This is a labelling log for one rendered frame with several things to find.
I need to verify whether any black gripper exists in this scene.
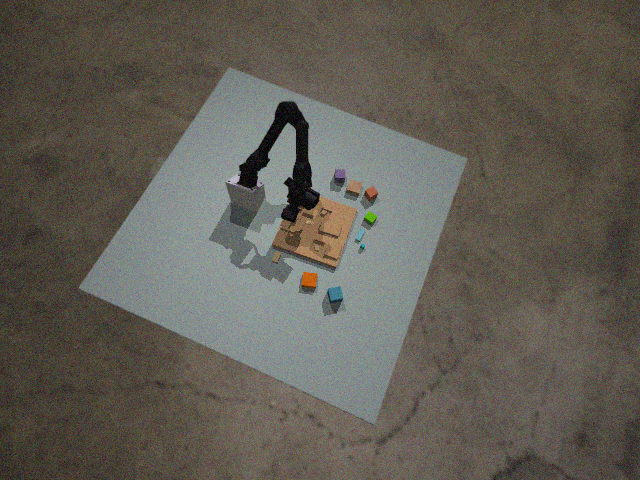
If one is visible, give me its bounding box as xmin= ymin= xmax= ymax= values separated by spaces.
xmin=281 ymin=193 xmax=300 ymax=222

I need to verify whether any purple block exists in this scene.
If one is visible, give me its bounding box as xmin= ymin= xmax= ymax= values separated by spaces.
xmin=334 ymin=169 xmax=345 ymax=183

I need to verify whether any tan wooden puzzle board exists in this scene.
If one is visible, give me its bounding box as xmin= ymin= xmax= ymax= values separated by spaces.
xmin=272 ymin=196 xmax=357 ymax=268

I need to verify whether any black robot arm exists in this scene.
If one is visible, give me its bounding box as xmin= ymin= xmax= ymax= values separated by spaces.
xmin=237 ymin=101 xmax=320 ymax=210

